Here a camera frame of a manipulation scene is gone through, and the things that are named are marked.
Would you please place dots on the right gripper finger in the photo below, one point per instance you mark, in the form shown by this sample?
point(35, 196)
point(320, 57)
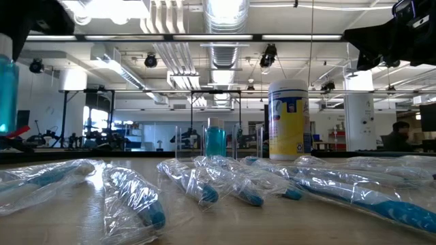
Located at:
point(371, 37)
point(369, 60)

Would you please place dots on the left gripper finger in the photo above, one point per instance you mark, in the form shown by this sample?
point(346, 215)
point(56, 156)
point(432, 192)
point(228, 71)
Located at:
point(17, 44)

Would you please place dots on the orange white toothbrush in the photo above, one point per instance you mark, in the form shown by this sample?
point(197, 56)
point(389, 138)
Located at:
point(391, 161)

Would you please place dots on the purple white toothbrush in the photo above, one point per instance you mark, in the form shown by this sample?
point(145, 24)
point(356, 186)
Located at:
point(374, 174)
point(340, 178)

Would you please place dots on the white round pillar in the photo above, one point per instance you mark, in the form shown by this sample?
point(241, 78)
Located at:
point(359, 112)

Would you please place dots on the person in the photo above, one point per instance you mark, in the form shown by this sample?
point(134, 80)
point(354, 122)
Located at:
point(400, 139)

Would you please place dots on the small red object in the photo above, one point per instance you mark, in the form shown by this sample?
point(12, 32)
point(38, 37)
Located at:
point(18, 132)

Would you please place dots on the red shelf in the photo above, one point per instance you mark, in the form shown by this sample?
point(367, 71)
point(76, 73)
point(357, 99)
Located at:
point(337, 146)

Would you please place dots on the yellow white wipes canister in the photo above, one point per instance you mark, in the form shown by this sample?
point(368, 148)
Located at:
point(289, 129)

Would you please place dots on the clear acrylic organizer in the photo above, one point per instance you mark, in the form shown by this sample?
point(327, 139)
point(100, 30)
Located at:
point(252, 143)

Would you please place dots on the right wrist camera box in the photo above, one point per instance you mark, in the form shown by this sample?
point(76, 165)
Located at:
point(405, 10)

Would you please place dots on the white cylindrical duct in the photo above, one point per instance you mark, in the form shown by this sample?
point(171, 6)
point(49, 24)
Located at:
point(72, 80)

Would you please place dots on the dark wall panel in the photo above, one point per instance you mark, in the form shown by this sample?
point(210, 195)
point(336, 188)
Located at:
point(23, 119)

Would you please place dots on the white rectangular ceiling duct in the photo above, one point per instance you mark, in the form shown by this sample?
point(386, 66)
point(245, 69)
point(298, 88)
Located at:
point(129, 76)

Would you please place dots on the black table edge rail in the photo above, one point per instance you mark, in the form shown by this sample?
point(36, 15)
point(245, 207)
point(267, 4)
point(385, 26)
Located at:
point(102, 156)

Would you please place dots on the silver round ventilation duct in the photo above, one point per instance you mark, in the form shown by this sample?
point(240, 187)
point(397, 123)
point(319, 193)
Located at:
point(225, 54)

